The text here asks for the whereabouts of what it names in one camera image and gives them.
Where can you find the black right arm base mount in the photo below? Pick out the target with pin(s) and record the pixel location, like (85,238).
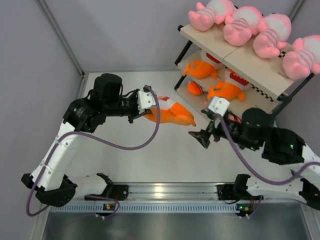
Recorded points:
(226,193)

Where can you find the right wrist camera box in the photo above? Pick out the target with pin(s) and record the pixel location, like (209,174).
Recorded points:
(217,105)

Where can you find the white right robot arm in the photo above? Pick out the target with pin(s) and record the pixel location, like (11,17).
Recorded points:
(281,146)

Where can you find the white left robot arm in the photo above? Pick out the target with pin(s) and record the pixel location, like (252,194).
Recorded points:
(49,182)

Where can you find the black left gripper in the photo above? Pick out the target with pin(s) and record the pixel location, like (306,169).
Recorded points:
(135,114)

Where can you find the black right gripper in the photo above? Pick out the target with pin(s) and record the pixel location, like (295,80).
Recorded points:
(203,136)

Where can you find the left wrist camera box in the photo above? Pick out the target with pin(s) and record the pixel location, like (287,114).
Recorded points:
(146,98)

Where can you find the pink striped plush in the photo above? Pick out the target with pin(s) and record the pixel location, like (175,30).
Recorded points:
(304,58)
(274,31)
(215,12)
(241,25)

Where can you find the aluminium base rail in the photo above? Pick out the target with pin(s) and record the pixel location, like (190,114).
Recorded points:
(183,198)

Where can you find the orange shark plush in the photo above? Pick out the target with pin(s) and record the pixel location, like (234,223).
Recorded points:
(171,112)
(232,87)
(206,66)

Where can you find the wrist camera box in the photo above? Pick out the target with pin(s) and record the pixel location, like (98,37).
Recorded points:
(146,98)
(217,105)

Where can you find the beige three-tier shelf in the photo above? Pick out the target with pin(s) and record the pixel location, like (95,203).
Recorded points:
(272,90)

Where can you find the orange plush on shelf left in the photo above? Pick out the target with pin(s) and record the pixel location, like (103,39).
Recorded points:
(194,88)

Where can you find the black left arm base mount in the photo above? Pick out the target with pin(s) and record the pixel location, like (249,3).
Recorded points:
(117,192)

